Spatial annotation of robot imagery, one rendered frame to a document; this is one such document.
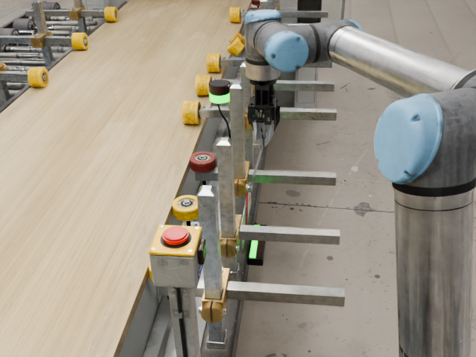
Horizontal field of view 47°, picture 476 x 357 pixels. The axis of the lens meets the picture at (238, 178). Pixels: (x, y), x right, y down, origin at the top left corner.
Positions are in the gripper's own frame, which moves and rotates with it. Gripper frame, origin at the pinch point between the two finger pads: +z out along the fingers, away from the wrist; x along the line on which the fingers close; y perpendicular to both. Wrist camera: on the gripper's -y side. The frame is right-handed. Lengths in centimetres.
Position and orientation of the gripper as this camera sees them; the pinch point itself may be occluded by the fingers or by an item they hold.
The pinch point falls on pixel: (263, 140)
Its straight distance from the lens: 154.9
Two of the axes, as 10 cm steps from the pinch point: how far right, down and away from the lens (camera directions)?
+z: 0.3, 8.5, 5.3
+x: 9.9, 0.4, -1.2
